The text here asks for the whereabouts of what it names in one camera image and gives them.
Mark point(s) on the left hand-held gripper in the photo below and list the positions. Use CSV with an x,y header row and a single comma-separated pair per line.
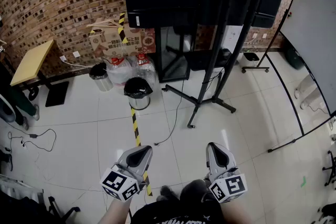
x,y
119,183

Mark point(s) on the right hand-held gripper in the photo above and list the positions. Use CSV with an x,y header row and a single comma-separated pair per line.
x,y
228,187

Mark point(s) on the person's left forearm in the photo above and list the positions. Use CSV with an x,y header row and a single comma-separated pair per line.
x,y
114,212

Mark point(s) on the person's right forearm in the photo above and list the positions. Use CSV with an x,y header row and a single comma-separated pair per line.
x,y
236,213

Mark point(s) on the yellow black hazard tape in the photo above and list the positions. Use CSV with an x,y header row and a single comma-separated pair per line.
x,y
135,126
121,26

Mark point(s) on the person's left shoe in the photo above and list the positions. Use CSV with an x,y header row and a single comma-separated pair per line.
x,y
168,192

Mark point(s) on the person's black shirt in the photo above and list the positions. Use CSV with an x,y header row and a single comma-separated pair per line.
x,y
178,213

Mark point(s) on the large steel bin black bag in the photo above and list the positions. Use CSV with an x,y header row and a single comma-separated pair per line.
x,y
137,91

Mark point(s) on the black office chair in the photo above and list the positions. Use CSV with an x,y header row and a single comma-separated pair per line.
x,y
65,211

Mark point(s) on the small steel bin black bag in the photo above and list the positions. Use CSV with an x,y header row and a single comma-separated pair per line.
x,y
99,76

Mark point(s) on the black wheeled TV stand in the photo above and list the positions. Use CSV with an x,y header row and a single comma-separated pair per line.
x,y
210,65

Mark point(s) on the black stand shelf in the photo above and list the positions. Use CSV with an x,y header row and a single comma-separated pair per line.
x,y
207,59

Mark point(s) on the black glass cabinet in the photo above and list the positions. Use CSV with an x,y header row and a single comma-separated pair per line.
x,y
173,60

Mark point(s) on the black chair base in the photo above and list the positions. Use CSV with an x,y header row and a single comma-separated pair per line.
x,y
331,168

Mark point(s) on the white metal rack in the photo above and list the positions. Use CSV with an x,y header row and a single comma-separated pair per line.
x,y
18,186

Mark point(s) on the white panel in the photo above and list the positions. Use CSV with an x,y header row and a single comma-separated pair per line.
x,y
232,39

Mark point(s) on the printed cardboard box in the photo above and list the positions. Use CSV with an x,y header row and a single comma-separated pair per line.
x,y
107,42

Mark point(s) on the dark green bag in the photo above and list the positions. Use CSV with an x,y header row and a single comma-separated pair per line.
x,y
295,59

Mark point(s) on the yellow table black base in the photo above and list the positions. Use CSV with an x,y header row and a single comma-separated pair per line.
x,y
31,63

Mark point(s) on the whiteboard on black stand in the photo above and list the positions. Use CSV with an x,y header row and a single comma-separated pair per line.
x,y
309,34

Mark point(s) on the white wall socket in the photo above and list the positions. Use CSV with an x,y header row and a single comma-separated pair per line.
x,y
76,54
63,58

